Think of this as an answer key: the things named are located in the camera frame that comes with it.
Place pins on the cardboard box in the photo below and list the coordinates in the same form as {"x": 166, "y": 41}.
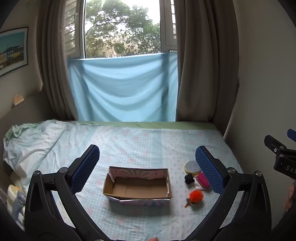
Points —
{"x": 138, "y": 202}

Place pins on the orange pom-pom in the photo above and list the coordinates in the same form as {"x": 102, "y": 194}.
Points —
{"x": 196, "y": 197}

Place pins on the person's right hand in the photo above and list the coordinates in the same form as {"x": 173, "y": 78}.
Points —
{"x": 290, "y": 197}

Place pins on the pink fluffy scrunchie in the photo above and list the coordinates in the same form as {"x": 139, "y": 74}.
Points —
{"x": 203, "y": 180}

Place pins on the beige curtain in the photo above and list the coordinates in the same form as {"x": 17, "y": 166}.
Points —
{"x": 53, "y": 58}
{"x": 203, "y": 69}

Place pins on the white textured cloth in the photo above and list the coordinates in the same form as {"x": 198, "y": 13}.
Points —
{"x": 199, "y": 187}

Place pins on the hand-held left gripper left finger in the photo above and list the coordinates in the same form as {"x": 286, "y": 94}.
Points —
{"x": 86, "y": 169}

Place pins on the folded light cloths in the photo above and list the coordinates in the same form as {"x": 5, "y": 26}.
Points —
{"x": 15, "y": 204}

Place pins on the light blue hanging cloth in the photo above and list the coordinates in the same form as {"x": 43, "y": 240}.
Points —
{"x": 122, "y": 92}

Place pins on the green bed sheet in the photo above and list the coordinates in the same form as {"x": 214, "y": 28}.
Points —
{"x": 185, "y": 125}

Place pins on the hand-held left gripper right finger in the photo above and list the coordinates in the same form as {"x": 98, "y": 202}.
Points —
{"x": 210, "y": 172}

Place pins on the framed wall poster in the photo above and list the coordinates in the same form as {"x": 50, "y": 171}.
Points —
{"x": 12, "y": 51}

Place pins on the checked floral blanket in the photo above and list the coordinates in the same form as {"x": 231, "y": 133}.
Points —
{"x": 138, "y": 143}

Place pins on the glass window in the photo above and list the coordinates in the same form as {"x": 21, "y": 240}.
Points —
{"x": 122, "y": 27}

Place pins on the round glittery puff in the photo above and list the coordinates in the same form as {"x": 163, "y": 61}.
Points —
{"x": 192, "y": 167}

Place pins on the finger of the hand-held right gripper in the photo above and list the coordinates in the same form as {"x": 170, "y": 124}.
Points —
{"x": 275, "y": 144}
{"x": 292, "y": 134}

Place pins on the crumpled pale duvet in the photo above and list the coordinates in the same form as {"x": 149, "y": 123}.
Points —
{"x": 32, "y": 143}

